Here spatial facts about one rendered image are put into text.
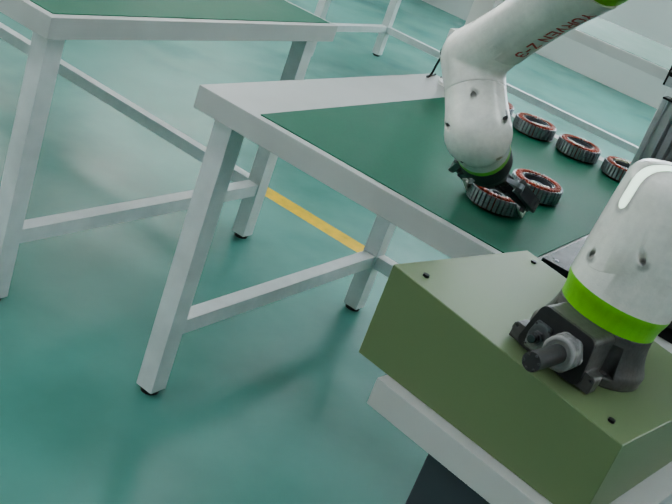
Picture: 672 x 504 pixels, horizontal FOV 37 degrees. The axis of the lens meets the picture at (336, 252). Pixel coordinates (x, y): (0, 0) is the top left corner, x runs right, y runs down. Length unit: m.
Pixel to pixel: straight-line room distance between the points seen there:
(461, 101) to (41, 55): 1.05
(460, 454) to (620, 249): 0.29
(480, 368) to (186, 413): 1.30
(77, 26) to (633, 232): 1.46
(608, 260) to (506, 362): 0.16
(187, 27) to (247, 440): 1.01
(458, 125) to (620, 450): 0.67
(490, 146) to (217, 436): 1.05
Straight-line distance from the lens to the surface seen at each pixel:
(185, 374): 2.48
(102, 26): 2.32
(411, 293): 1.18
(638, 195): 1.13
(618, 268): 1.14
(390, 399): 1.20
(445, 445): 1.17
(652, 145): 1.97
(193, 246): 2.16
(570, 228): 2.02
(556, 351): 1.09
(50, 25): 2.22
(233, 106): 2.00
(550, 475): 1.13
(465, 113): 1.58
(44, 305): 2.60
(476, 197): 1.91
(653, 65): 4.89
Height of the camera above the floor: 1.34
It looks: 23 degrees down
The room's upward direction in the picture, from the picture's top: 20 degrees clockwise
